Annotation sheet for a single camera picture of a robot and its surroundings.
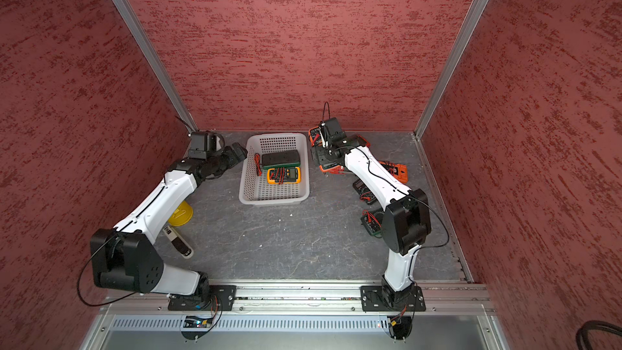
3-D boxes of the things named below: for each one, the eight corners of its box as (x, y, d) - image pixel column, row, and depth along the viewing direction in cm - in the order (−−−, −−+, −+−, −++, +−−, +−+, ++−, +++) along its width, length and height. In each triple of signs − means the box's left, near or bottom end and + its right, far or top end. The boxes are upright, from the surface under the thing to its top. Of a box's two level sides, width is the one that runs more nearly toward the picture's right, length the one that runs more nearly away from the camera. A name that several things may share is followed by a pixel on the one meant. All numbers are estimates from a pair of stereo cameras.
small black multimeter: (366, 209, 97) (369, 203, 93) (350, 187, 103) (351, 180, 99) (374, 204, 98) (377, 198, 94) (357, 183, 105) (359, 177, 100)
